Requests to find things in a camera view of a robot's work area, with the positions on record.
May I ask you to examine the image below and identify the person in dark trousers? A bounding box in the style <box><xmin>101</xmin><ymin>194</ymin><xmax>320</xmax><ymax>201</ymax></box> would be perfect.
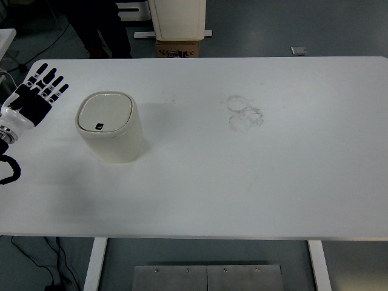
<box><xmin>58</xmin><ymin>1</ymin><xmax>132</xmax><ymax>59</ymax></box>

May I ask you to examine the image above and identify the white silver robot forearm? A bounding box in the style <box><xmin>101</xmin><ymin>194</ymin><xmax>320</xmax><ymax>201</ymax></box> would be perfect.
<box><xmin>0</xmin><ymin>125</ymin><xmax>18</xmax><ymax>155</ymax></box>

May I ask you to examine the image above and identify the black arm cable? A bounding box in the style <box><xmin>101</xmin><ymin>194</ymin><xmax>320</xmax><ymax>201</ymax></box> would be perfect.
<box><xmin>0</xmin><ymin>153</ymin><xmax>22</xmax><ymax>184</ymax></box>

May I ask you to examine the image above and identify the left white table leg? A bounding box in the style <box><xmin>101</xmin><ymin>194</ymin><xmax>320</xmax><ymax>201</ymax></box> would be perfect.
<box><xmin>83</xmin><ymin>237</ymin><xmax>108</xmax><ymax>291</ymax></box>

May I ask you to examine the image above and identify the white table leg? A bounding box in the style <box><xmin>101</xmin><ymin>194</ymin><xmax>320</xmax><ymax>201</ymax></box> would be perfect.
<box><xmin>83</xmin><ymin>237</ymin><xmax>108</xmax><ymax>291</ymax></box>
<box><xmin>307</xmin><ymin>240</ymin><xmax>332</xmax><ymax>291</ymax></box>

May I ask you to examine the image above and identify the white table foot bar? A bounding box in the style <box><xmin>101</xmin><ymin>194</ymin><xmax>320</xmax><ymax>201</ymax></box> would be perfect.
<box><xmin>133</xmin><ymin>30</ymin><xmax>213</xmax><ymax>39</ymax></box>

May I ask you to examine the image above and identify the white side table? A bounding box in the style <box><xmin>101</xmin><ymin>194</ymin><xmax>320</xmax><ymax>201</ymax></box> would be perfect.
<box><xmin>0</xmin><ymin>28</ymin><xmax>16</xmax><ymax>59</ymax></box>

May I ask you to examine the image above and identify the brown cardboard box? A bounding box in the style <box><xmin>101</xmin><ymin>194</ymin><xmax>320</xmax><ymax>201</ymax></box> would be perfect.
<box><xmin>155</xmin><ymin>41</ymin><xmax>201</xmax><ymax>58</ymax></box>

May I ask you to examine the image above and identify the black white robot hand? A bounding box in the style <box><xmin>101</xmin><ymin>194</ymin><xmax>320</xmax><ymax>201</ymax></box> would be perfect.
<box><xmin>1</xmin><ymin>63</ymin><xmax>69</xmax><ymax>129</ymax></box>

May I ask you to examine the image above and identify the small grey floor plate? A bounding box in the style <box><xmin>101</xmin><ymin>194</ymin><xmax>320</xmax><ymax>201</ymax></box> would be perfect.
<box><xmin>290</xmin><ymin>46</ymin><xmax>308</xmax><ymax>56</ymax></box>

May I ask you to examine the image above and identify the black floor cable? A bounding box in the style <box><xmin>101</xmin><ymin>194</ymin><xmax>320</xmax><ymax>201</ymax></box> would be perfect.
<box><xmin>10</xmin><ymin>236</ymin><xmax>80</xmax><ymax>291</ymax></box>

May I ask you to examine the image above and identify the metal floor plate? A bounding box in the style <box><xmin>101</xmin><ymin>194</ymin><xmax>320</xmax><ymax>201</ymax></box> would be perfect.
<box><xmin>132</xmin><ymin>265</ymin><xmax>284</xmax><ymax>290</ymax></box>

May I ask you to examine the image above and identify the cream plastic trash can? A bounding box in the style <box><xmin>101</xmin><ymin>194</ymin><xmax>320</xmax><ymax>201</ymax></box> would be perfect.
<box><xmin>75</xmin><ymin>91</ymin><xmax>143</xmax><ymax>164</ymax></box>

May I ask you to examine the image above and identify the right white table leg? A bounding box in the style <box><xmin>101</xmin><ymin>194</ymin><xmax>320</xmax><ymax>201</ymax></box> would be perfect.
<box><xmin>307</xmin><ymin>240</ymin><xmax>332</xmax><ymax>291</ymax></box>

